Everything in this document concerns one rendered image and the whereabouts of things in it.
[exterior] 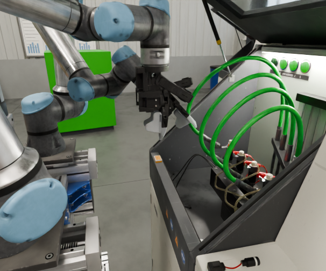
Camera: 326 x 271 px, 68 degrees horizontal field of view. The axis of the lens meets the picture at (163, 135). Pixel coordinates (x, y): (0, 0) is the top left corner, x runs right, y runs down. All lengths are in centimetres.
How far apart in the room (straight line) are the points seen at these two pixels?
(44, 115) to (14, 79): 655
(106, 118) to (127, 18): 372
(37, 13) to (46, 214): 39
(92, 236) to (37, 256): 14
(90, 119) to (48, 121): 316
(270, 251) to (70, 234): 53
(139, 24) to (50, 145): 66
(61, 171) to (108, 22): 72
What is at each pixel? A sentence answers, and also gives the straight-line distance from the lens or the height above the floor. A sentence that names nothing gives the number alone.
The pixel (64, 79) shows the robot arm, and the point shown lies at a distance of 109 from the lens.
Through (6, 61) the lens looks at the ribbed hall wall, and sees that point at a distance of 755.
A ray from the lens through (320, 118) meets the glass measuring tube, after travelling 100.
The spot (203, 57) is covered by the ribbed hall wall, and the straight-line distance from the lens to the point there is 795.
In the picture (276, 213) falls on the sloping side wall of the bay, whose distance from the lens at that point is 70.
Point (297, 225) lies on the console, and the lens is 70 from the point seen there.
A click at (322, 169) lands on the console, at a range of 65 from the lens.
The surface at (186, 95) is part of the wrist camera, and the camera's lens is 68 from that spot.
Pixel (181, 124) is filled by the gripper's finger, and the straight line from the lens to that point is 83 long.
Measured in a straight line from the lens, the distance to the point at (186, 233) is 76.
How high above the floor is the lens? 147
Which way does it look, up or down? 22 degrees down
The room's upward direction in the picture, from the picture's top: straight up
